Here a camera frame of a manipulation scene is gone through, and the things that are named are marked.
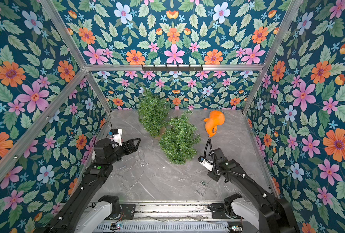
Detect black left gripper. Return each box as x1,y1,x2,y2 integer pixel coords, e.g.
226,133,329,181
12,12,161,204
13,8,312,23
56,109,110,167
106,137,141,165

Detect green christmas tree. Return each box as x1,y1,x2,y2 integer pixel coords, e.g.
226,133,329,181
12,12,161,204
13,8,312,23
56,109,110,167
159,111,201,165
138,89,169,138

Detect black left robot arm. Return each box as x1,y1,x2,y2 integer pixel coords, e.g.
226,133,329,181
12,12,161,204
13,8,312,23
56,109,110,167
35,138,141,233

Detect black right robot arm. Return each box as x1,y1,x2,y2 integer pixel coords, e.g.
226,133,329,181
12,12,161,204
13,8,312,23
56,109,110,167
200,148,300,233

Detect orange plush toy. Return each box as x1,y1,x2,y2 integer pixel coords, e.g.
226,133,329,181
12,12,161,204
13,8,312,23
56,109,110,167
204,110,225,138

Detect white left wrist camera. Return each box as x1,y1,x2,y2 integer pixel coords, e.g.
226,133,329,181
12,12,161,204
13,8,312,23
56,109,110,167
109,129,123,146

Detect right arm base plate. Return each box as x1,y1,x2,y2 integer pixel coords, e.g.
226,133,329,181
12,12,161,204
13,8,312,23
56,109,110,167
207,203,235,219

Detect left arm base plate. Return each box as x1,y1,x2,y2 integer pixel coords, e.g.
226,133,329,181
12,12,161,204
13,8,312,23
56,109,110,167
116,204,136,221

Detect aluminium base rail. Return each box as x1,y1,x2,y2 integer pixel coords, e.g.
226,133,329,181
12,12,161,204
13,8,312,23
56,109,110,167
87,200,249,223

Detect aluminium frame struts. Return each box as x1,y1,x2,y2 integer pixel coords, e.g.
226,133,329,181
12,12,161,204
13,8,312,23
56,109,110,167
0,1,303,183

